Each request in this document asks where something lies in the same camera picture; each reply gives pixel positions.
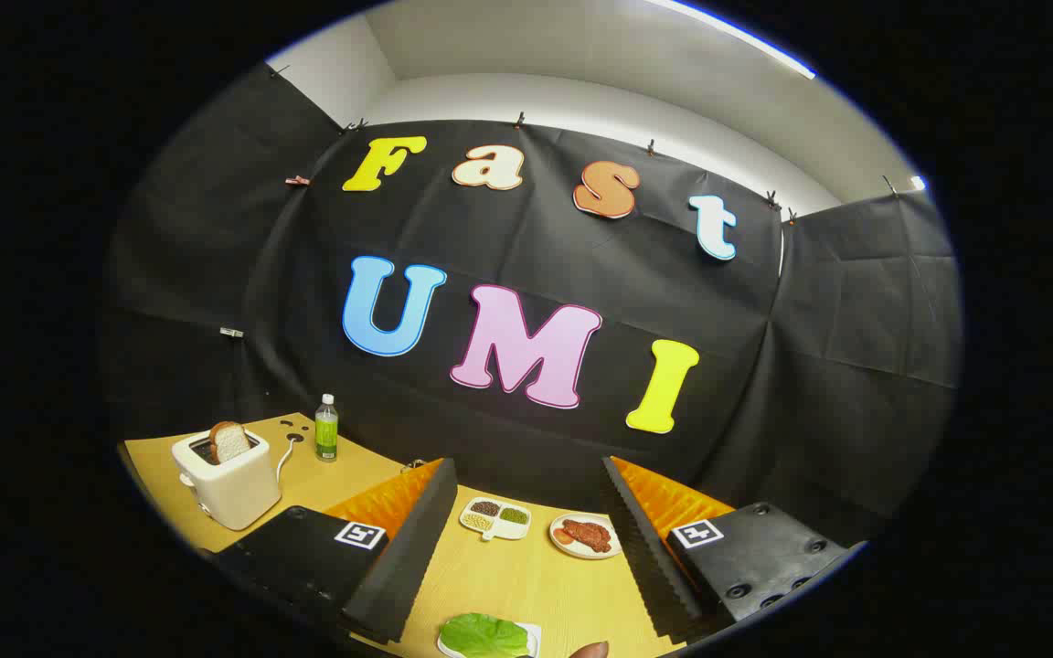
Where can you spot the reddish brown rounded item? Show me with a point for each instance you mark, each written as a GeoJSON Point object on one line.
{"type": "Point", "coordinates": [590, 651]}

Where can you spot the green drink bottle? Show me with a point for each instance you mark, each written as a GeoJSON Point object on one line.
{"type": "Point", "coordinates": [326, 439]}

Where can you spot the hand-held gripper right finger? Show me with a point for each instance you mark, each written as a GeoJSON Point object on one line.
{"type": "Point", "coordinates": [650, 557]}

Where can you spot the orange carrot piece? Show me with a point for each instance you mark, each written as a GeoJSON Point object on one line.
{"type": "Point", "coordinates": [564, 537]}

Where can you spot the white divided bean dish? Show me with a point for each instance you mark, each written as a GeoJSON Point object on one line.
{"type": "Point", "coordinates": [494, 525]}

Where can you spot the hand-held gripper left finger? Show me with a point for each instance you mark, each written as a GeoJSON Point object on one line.
{"type": "Point", "coordinates": [408, 548]}

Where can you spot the toast bread slice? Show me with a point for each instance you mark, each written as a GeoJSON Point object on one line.
{"type": "Point", "coordinates": [230, 443]}

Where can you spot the white square plate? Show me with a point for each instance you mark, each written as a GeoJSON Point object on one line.
{"type": "Point", "coordinates": [534, 632]}

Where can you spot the green lettuce leaf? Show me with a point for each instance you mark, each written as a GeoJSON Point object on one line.
{"type": "Point", "coordinates": [485, 635]}

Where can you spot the red meat slice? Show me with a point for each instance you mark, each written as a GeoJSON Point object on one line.
{"type": "Point", "coordinates": [588, 534]}

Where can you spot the round white meat plate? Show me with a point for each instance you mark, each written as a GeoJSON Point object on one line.
{"type": "Point", "coordinates": [581, 554]}

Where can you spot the white toaster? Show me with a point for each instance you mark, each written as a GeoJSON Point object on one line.
{"type": "Point", "coordinates": [234, 493]}

